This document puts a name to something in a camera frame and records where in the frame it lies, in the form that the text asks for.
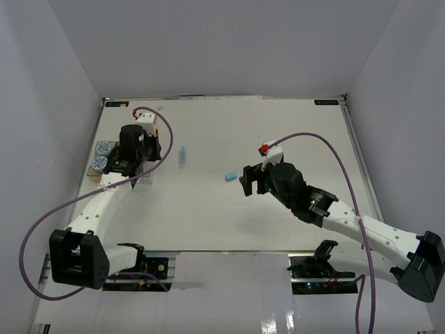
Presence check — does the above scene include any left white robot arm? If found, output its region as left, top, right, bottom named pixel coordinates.
left=49, top=123, right=161, bottom=289

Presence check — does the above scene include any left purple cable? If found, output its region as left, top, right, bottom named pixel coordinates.
left=19, top=106, right=175, bottom=301

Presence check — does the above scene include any blue highlighter cap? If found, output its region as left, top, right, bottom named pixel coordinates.
left=224, top=173, right=238, bottom=182

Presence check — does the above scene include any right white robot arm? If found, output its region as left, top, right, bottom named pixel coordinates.
left=240, top=162, right=444, bottom=303

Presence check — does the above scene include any clear compartment organizer tray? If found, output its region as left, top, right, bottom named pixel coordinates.
left=86, top=140, right=159, bottom=184

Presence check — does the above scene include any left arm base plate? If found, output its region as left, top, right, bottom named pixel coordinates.
left=108, top=256, right=169, bottom=282

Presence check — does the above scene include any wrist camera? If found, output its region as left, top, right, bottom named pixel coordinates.
left=258, top=140, right=284, bottom=170
left=135, top=111, right=157, bottom=137

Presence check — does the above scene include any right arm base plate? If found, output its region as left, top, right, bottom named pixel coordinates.
left=287, top=253, right=359, bottom=296

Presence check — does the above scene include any blue highlighter pen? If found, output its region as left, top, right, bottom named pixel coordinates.
left=178, top=146, right=186, bottom=168

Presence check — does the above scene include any blue cleaning gel jar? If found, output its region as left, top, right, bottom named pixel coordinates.
left=95, top=141, right=114, bottom=157
left=91, top=156, right=108, bottom=174

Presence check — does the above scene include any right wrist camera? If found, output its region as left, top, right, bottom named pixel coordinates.
left=258, top=140, right=284, bottom=170

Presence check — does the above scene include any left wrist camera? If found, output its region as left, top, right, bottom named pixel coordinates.
left=135, top=111, right=157, bottom=137

